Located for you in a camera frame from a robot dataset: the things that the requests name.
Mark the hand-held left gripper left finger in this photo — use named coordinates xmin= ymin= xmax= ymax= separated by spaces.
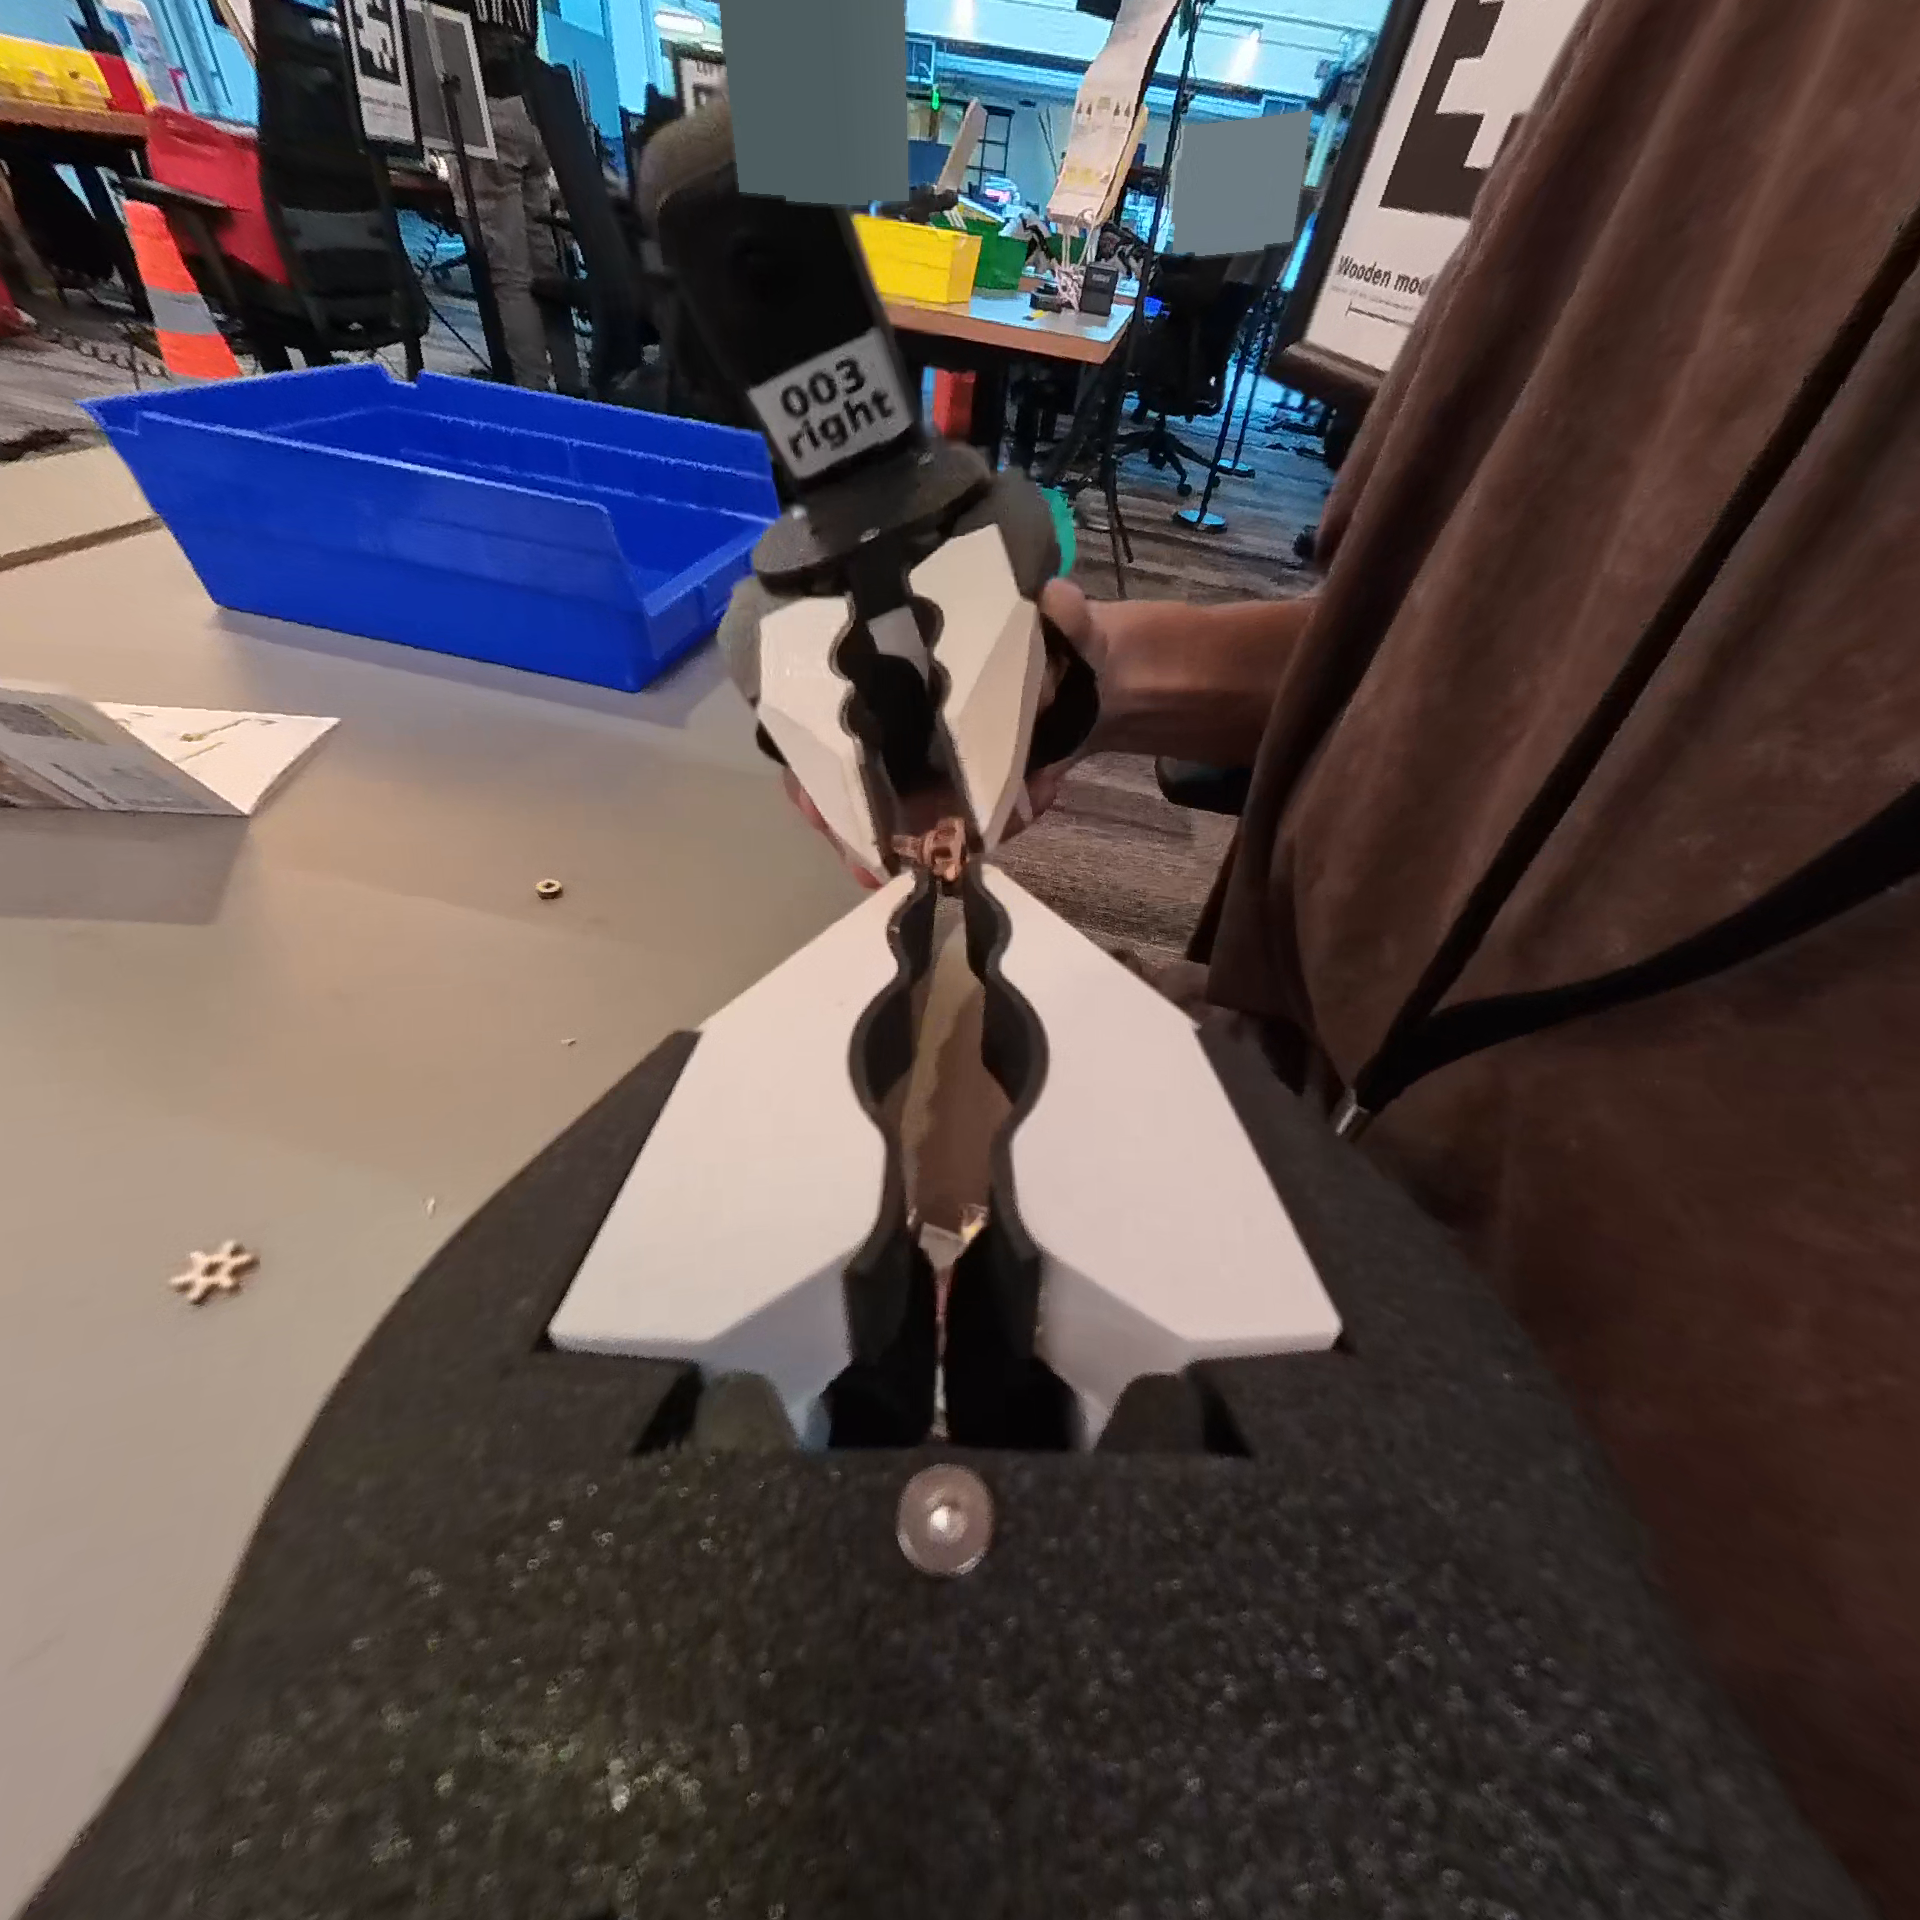
xmin=548 ymin=874 xmax=933 ymax=1450

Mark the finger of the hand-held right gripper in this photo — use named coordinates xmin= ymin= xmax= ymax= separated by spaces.
xmin=900 ymin=525 xmax=1046 ymax=857
xmin=750 ymin=592 xmax=924 ymax=891

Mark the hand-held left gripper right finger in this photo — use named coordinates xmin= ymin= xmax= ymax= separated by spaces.
xmin=960 ymin=865 xmax=1344 ymax=1450

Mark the person's right forearm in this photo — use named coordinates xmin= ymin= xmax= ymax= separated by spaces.
xmin=1104 ymin=598 xmax=1324 ymax=772

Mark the grey desk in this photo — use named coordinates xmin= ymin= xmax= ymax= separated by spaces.
xmin=0 ymin=444 xmax=904 ymax=1905

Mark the person's right hand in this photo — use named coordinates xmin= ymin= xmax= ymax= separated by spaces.
xmin=1020 ymin=578 xmax=1127 ymax=825

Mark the yellow plastic bin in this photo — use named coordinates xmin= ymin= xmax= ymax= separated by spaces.
xmin=851 ymin=215 xmax=983 ymax=305

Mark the green plastic bin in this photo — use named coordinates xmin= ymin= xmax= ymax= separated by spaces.
xmin=936 ymin=210 xmax=1038 ymax=295

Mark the table with wooden edge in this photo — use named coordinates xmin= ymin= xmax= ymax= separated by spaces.
xmin=887 ymin=287 xmax=1138 ymax=371

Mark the hanging paper sheet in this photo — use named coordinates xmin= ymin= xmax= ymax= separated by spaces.
xmin=1046 ymin=0 xmax=1186 ymax=225

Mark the blue plastic bin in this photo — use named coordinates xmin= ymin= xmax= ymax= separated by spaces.
xmin=83 ymin=362 xmax=783 ymax=694

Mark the black office chair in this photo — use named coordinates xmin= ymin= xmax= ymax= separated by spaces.
xmin=246 ymin=0 xmax=431 ymax=377

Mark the black and white marker board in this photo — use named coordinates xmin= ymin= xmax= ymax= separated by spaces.
xmin=338 ymin=0 xmax=498 ymax=161

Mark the white framed sign board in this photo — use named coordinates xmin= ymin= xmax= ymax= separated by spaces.
xmin=1266 ymin=0 xmax=1601 ymax=407

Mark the orange striped traffic cone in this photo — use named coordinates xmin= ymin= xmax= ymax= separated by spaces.
xmin=120 ymin=204 xmax=246 ymax=387

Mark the folded paper instruction sheet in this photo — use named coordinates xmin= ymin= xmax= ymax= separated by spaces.
xmin=0 ymin=684 xmax=340 ymax=820

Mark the black lanyard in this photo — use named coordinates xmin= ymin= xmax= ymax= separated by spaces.
xmin=1331 ymin=247 xmax=1920 ymax=1144

